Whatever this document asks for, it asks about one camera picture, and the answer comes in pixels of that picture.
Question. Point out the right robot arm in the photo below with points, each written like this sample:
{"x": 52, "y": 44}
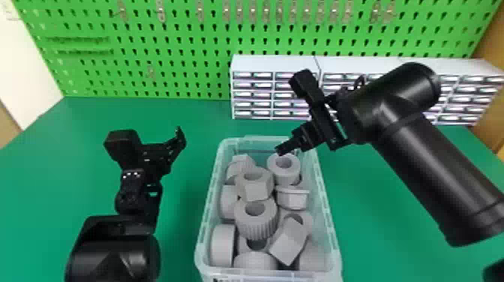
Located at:
{"x": 417, "y": 157}

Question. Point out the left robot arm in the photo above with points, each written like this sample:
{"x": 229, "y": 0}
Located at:
{"x": 114, "y": 252}

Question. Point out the white drawer cabinet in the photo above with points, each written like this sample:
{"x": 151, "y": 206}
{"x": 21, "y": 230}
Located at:
{"x": 468, "y": 102}
{"x": 271, "y": 88}

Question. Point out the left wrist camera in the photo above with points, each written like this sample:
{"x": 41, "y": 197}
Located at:
{"x": 122, "y": 147}

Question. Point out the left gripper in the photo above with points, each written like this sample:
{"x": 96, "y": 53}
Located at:
{"x": 156, "y": 159}

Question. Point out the white panel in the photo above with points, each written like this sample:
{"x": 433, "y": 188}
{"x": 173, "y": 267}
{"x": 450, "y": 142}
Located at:
{"x": 23, "y": 67}

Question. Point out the grey nut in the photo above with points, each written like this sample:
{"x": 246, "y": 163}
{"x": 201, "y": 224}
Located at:
{"x": 292, "y": 197}
{"x": 290, "y": 238}
{"x": 255, "y": 185}
{"x": 238, "y": 164}

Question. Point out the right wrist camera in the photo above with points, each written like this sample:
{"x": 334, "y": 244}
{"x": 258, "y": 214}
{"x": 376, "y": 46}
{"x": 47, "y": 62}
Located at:
{"x": 308, "y": 84}

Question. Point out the clear bin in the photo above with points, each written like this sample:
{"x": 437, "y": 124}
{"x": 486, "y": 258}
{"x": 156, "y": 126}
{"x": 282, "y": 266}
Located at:
{"x": 323, "y": 220}

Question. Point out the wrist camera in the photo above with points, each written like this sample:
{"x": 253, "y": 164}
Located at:
{"x": 122, "y": 147}
{"x": 308, "y": 84}

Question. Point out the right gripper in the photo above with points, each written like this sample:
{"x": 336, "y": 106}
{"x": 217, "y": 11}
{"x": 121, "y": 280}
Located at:
{"x": 325, "y": 126}

